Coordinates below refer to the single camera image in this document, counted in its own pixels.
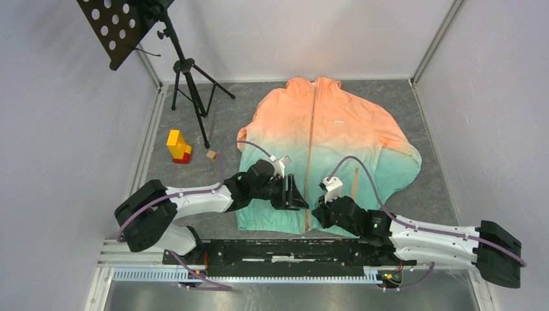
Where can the orange and teal gradient jacket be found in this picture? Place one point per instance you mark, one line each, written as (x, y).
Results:
(325, 130)

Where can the black perforated music stand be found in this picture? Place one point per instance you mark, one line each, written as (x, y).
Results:
(120, 27)

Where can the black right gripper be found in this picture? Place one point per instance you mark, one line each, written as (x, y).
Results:
(320, 212)

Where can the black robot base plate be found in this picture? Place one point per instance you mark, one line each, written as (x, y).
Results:
(302, 257)

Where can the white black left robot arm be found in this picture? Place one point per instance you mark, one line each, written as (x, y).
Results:
(146, 218)

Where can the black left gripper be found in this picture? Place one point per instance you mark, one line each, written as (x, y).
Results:
(281, 203)

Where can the yellow and red toy blocks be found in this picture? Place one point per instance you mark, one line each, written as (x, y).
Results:
(179, 149)

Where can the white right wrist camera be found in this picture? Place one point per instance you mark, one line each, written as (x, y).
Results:
(332, 186)

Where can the small wooden cube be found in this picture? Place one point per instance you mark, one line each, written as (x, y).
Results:
(212, 155)

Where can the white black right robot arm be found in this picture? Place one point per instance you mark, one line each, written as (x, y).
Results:
(489, 248)

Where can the white toothed cable rail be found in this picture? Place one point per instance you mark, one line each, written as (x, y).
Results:
(182, 275)

